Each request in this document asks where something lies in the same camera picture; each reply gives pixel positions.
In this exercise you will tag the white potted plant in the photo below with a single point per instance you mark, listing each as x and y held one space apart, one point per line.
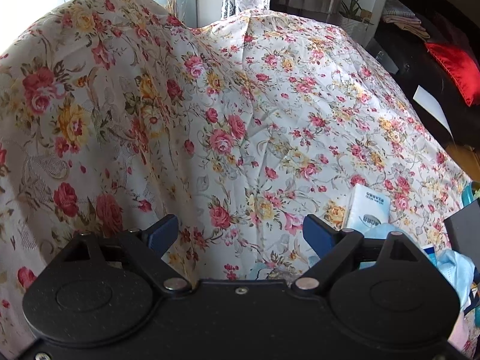
355 21

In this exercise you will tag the folded towels stack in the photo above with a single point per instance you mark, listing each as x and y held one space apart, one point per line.
394 12

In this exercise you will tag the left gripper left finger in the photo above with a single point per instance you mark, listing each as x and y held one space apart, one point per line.
146 248

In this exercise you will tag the white paper sheet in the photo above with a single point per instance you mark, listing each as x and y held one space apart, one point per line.
429 103

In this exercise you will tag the floral tablecloth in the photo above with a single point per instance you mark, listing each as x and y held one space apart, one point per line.
114 114

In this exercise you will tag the black leather sofa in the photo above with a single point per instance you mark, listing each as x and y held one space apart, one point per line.
446 21

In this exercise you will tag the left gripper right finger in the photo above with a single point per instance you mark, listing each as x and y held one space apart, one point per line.
336 249

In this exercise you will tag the red satin cushion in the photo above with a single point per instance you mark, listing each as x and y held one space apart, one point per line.
460 66

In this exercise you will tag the light blue face mask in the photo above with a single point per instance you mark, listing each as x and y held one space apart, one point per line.
456 268

